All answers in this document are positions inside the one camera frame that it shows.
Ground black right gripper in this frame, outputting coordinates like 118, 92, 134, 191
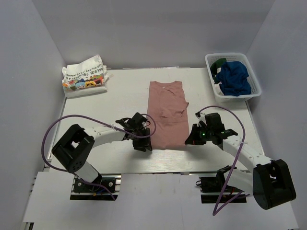
186, 124, 214, 145

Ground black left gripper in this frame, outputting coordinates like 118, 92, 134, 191
132, 127, 153, 151

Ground pink printed t shirt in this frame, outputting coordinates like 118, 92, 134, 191
147, 81, 189, 150

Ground blue t shirt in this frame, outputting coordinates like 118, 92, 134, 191
216, 61, 251, 96

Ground white and green t shirt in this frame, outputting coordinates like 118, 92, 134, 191
210, 58, 227, 84

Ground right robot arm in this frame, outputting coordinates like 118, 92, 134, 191
185, 113, 296, 210

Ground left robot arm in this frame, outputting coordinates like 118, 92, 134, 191
51, 113, 156, 191

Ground white plastic basket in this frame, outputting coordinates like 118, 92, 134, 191
205, 52, 262, 103

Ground folded white printed t shirt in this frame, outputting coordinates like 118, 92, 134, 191
62, 55, 109, 98

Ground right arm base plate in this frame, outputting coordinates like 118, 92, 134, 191
195, 177, 241, 204

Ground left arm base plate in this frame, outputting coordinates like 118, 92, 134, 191
70, 175, 121, 201

